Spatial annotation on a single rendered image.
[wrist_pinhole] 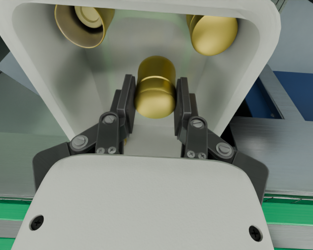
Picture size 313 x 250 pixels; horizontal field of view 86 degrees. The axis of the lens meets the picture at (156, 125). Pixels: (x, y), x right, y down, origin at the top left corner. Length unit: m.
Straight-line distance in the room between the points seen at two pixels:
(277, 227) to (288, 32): 0.36
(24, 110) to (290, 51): 0.87
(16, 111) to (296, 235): 0.86
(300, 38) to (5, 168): 0.63
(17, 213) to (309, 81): 0.64
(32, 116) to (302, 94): 0.84
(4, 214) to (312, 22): 0.65
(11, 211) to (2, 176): 0.06
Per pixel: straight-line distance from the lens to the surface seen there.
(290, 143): 0.32
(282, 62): 0.51
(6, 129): 0.80
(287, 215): 0.29
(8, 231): 0.39
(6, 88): 0.99
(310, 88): 0.51
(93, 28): 0.19
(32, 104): 0.85
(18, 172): 0.39
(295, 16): 0.46
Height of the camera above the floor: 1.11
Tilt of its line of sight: 38 degrees down
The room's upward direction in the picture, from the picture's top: 177 degrees counter-clockwise
